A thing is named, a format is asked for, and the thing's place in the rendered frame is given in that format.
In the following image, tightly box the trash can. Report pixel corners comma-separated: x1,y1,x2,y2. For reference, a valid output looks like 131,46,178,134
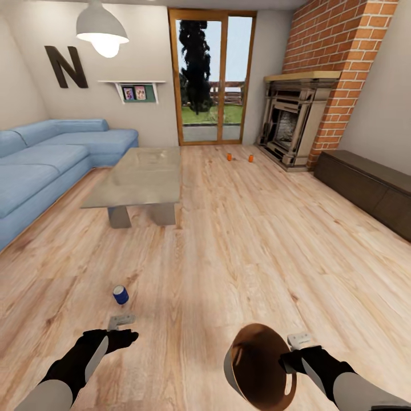
224,323,297,411

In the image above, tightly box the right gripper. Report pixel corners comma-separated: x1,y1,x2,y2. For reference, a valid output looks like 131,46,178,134
279,350,304,374

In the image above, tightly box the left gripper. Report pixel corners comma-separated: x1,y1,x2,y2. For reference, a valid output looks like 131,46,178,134
110,329,139,352

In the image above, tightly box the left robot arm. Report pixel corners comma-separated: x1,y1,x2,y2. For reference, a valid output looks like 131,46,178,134
12,313,139,411

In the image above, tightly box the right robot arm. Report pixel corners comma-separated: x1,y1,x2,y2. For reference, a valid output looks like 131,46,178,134
279,332,411,411

